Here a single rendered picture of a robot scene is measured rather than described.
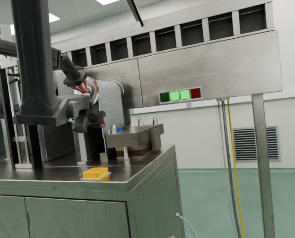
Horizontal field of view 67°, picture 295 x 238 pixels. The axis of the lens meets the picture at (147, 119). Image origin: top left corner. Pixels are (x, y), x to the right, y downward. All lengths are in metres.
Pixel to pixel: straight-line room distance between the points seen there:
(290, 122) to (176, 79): 2.59
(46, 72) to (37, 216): 0.79
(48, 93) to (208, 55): 0.98
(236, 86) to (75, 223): 0.99
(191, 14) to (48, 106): 1.05
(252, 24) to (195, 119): 2.46
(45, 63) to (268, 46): 1.07
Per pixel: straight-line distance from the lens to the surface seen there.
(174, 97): 1.30
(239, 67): 1.28
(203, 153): 3.73
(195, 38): 1.40
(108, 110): 1.18
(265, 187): 1.53
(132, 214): 0.85
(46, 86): 0.47
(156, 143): 1.17
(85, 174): 0.89
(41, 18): 0.44
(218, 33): 1.39
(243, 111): 3.61
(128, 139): 1.02
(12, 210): 1.24
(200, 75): 1.29
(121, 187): 0.79
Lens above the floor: 1.14
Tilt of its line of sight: 3 degrees down
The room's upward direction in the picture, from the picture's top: 7 degrees counter-clockwise
